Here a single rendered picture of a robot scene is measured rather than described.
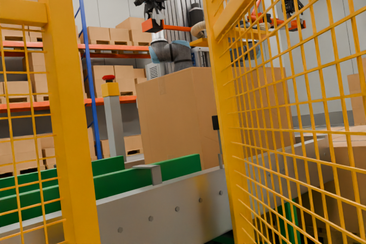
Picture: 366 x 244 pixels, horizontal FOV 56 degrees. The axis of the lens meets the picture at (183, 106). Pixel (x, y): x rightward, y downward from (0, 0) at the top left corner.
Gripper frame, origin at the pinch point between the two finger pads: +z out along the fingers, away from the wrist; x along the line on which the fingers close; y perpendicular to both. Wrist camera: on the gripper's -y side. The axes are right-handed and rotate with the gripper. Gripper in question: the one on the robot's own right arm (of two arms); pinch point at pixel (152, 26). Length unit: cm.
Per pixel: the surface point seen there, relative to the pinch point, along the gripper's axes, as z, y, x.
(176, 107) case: 45, -20, -35
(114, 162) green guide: 63, -36, -8
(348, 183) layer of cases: 90, 52, -63
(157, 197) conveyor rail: 69, -56, -66
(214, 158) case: 66, -15, -47
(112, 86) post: 27.4, -17.9, 17.8
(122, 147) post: 60, -17, 19
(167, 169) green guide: 64, -43, -55
